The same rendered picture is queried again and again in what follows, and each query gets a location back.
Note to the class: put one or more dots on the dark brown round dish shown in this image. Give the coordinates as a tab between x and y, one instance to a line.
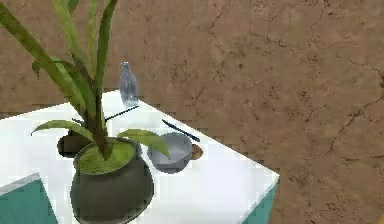
71	146

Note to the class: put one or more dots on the white teal table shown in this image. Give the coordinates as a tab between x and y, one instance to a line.
213	186

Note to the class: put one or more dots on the black thin stick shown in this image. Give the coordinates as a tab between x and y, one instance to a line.
121	113
181	130

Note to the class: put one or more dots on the grey bowl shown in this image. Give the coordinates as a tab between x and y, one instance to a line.
173	155

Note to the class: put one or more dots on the clear glass bottle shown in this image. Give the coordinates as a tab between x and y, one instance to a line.
128	86

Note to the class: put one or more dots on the brown sesame seed bagel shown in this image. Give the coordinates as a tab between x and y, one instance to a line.
197	152

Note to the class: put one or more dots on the green house plant dark pot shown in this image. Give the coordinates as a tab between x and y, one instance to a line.
110	193

